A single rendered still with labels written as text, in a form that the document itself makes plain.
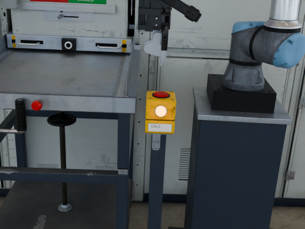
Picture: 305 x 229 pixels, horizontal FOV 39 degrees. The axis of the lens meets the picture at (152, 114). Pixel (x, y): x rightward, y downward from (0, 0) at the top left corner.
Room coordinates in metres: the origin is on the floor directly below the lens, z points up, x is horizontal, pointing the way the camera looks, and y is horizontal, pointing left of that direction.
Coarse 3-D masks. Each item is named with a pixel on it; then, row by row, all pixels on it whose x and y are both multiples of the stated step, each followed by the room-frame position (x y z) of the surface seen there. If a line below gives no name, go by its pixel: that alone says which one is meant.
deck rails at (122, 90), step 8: (8, 32) 1.89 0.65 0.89; (0, 40) 1.77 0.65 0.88; (0, 48) 1.77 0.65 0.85; (8, 48) 1.86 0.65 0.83; (16, 48) 1.88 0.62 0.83; (0, 56) 1.71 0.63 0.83; (128, 56) 1.81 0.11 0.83; (128, 64) 1.44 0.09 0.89; (128, 72) 1.43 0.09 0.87; (120, 80) 1.46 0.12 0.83; (128, 80) 1.45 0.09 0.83; (120, 88) 1.37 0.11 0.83; (128, 88) 1.37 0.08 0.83; (120, 96) 1.29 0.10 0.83
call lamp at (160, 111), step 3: (159, 105) 1.06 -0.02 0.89; (162, 105) 1.06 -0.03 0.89; (156, 108) 1.06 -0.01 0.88; (159, 108) 1.05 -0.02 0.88; (162, 108) 1.05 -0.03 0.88; (165, 108) 1.06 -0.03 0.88; (156, 111) 1.06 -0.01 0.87; (159, 111) 1.05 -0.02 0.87; (162, 111) 1.05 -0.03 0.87; (165, 111) 1.06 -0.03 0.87; (156, 114) 1.06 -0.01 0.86; (159, 114) 1.05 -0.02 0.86; (162, 114) 1.05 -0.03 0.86; (165, 114) 1.06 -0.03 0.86
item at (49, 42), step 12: (24, 36) 1.83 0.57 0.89; (36, 36) 1.83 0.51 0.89; (48, 36) 1.83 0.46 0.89; (60, 36) 1.84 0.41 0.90; (72, 36) 1.84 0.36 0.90; (36, 48) 1.84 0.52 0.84; (48, 48) 1.84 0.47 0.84; (60, 48) 1.84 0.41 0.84; (84, 48) 1.84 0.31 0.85; (96, 48) 1.84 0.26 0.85
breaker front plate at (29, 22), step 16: (112, 0) 1.84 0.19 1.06; (16, 16) 1.84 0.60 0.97; (32, 16) 1.84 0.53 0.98; (48, 16) 1.84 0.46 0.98; (80, 16) 1.84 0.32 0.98; (96, 16) 1.85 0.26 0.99; (112, 16) 1.85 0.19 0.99; (16, 32) 1.84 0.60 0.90; (32, 32) 1.84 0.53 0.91; (48, 32) 1.85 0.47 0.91; (64, 32) 1.85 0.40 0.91; (80, 32) 1.85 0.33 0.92; (96, 32) 1.85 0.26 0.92; (112, 32) 1.85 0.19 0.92
